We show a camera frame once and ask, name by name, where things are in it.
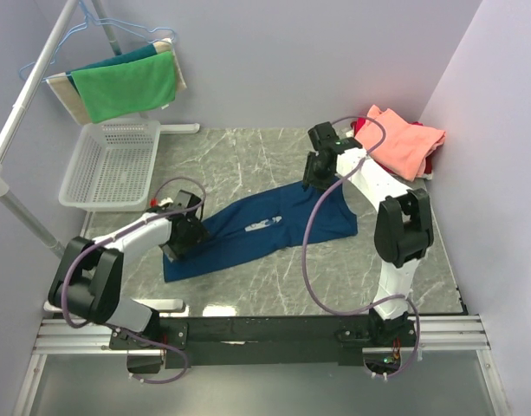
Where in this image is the blue t shirt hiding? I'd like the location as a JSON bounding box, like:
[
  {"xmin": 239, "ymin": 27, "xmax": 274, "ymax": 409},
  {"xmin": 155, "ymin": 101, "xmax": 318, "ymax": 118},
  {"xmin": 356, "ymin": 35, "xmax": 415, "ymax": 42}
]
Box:
[{"xmin": 162, "ymin": 179, "xmax": 359, "ymax": 283}]

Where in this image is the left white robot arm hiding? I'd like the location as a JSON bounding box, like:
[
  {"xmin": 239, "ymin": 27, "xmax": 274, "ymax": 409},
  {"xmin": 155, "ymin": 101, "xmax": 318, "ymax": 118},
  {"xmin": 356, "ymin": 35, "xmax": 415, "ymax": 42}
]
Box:
[{"xmin": 48, "ymin": 191, "xmax": 209, "ymax": 348}]

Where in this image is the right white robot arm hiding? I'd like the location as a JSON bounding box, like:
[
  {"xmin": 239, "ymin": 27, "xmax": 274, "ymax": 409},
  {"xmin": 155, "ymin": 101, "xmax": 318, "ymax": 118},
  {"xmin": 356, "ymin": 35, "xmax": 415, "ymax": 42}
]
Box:
[{"xmin": 302, "ymin": 122, "xmax": 434, "ymax": 346}]

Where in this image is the salmon folded t shirt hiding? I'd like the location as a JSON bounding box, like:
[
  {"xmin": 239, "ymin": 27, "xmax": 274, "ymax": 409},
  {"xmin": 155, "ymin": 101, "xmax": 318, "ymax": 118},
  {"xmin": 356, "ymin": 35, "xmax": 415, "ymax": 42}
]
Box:
[{"xmin": 353, "ymin": 104, "xmax": 447, "ymax": 182}]

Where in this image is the white plastic laundry basket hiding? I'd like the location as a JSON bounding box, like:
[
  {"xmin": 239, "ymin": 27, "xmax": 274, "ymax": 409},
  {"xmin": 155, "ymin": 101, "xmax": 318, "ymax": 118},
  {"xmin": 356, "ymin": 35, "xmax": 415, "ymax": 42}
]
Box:
[{"xmin": 58, "ymin": 118, "xmax": 160, "ymax": 212}]

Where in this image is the white rack foot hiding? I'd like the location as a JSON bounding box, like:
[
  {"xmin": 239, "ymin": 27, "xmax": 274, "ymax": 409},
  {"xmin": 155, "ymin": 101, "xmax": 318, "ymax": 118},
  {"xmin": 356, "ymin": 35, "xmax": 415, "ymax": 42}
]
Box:
[{"xmin": 137, "ymin": 113, "xmax": 201, "ymax": 135}]

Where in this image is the white folded t shirt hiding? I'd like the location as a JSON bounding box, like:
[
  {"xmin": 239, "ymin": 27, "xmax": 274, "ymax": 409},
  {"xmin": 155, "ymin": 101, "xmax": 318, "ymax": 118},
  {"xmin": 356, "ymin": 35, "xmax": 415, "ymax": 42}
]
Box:
[{"xmin": 372, "ymin": 124, "xmax": 439, "ymax": 181}]

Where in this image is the black base beam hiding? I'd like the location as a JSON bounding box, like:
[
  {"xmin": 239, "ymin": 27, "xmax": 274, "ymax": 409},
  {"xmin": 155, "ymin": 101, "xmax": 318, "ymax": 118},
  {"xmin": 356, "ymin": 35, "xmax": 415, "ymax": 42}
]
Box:
[{"xmin": 108, "ymin": 314, "xmax": 420, "ymax": 369}]

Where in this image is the green towel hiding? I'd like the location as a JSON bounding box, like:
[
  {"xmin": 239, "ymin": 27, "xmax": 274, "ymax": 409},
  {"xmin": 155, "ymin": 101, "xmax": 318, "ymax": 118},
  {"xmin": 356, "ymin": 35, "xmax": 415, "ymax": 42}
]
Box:
[{"xmin": 71, "ymin": 52, "xmax": 177, "ymax": 124}]

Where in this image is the teal towel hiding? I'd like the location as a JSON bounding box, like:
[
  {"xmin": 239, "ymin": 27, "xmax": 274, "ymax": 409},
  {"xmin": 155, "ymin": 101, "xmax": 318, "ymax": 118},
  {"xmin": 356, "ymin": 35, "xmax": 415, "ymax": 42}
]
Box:
[{"xmin": 66, "ymin": 44, "xmax": 158, "ymax": 97}]

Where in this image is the white clothes rack pole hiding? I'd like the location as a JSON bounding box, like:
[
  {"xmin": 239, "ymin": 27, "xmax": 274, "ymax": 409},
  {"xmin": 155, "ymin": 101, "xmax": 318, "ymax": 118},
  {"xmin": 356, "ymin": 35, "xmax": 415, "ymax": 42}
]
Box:
[{"xmin": 0, "ymin": 0, "xmax": 78, "ymax": 258}]

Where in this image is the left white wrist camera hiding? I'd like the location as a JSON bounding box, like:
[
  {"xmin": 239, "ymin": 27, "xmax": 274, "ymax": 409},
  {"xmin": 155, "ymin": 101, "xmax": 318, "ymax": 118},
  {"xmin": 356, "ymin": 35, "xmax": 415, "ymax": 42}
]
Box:
[{"xmin": 150, "ymin": 198, "xmax": 173, "ymax": 208}]

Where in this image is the aluminium rail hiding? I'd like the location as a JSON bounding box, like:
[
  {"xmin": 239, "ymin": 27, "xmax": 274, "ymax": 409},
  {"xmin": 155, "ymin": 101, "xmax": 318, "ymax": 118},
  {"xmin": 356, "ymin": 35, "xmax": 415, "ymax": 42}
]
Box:
[{"xmin": 32, "ymin": 315, "xmax": 491, "ymax": 354}]

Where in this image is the blue wire hanger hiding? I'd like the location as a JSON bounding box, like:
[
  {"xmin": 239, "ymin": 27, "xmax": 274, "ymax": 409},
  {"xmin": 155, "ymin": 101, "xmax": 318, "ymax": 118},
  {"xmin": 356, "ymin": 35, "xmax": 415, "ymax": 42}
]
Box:
[{"xmin": 42, "ymin": 1, "xmax": 178, "ymax": 73}]

